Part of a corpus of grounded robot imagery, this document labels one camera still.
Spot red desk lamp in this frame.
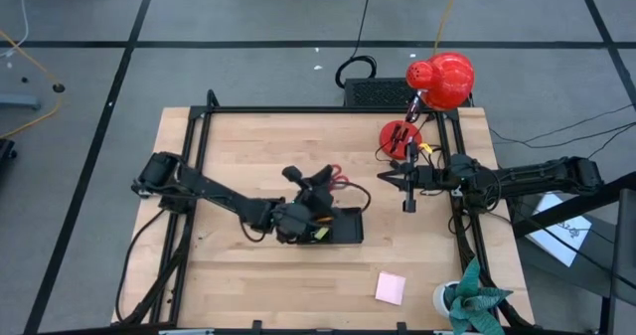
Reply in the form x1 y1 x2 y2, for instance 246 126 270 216
378 51 476 161

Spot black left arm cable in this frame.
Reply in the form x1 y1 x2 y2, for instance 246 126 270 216
337 179 374 215

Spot black table frame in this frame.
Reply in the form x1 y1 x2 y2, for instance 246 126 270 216
112 88 636 335

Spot yellow floor cable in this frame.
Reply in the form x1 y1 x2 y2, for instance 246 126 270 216
0 29 66 140

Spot green plant in white pot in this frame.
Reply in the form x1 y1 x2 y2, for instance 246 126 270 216
431 256 515 335

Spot pink sticky note pad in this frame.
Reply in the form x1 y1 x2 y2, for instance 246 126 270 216
374 270 407 307

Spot red handled scissors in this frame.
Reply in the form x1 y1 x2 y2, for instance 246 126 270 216
325 163 352 192

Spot black mesh desk organizer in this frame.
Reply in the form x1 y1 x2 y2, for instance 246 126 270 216
296 205 366 246

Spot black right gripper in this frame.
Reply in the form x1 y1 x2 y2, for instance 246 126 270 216
377 140 451 215

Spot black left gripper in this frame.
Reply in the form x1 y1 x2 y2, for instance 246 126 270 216
270 163 347 246

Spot black coiled floor cable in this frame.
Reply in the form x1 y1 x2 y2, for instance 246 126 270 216
334 0 379 89

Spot white printed sheet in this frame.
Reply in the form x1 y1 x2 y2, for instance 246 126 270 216
525 190 594 268

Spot yellow hanging cable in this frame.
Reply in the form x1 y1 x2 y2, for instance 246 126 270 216
431 0 465 57

